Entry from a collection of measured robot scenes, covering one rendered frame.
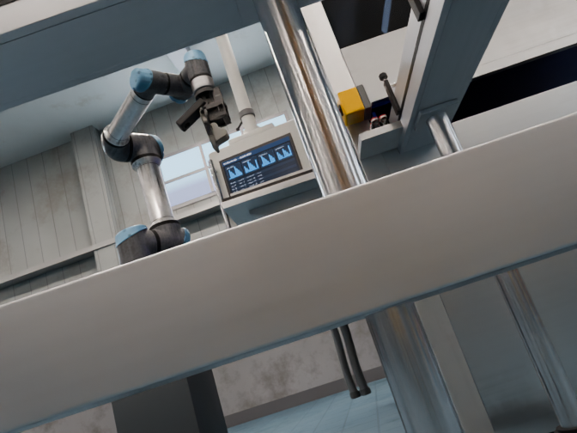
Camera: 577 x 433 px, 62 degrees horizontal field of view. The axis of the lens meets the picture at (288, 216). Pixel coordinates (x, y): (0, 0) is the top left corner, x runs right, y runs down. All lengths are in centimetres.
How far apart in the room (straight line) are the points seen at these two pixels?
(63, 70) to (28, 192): 631
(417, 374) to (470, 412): 83
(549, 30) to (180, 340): 139
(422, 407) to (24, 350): 38
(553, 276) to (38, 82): 117
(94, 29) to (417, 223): 44
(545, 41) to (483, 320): 80
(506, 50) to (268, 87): 481
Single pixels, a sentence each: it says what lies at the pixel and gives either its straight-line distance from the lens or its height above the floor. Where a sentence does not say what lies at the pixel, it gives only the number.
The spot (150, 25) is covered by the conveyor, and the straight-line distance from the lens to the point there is 66.
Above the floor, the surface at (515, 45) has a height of 104.
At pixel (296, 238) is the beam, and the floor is 52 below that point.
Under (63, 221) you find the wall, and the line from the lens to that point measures 660.
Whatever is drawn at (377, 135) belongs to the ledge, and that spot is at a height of 86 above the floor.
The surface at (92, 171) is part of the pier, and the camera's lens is 638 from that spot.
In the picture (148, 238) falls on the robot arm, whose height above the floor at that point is 96.
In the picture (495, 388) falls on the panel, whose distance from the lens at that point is 131.
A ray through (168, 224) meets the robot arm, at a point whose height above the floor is 101.
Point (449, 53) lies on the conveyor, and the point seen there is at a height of 84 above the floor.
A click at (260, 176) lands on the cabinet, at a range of 244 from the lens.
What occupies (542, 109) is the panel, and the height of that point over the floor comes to 83.
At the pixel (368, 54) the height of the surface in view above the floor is 116.
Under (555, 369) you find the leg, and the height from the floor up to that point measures 25.
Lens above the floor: 41
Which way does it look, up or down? 16 degrees up
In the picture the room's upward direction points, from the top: 18 degrees counter-clockwise
